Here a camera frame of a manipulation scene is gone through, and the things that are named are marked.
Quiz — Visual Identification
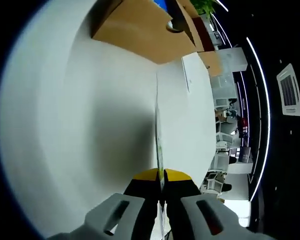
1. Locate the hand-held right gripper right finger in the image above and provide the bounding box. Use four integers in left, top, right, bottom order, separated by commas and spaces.
164, 168, 273, 240

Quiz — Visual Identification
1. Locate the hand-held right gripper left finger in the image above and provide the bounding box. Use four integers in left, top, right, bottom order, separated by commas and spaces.
48, 168, 163, 240

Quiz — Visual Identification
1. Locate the brown cardboard shoe box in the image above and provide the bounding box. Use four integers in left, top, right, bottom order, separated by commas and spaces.
89, 0, 223, 77

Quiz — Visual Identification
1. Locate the group of white office chairs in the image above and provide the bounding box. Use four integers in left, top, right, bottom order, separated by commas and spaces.
206, 97, 236, 196

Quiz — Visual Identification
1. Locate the white partition panel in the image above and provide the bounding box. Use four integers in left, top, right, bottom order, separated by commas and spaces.
211, 74, 237, 98

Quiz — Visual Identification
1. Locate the white square column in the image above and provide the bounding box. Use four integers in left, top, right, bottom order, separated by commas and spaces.
216, 47, 248, 73

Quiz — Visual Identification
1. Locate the ceiling air conditioner vent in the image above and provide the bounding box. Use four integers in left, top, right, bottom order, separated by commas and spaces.
276, 63, 300, 116

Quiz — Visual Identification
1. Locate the green potted plant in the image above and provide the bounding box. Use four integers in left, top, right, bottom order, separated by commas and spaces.
191, 0, 220, 18

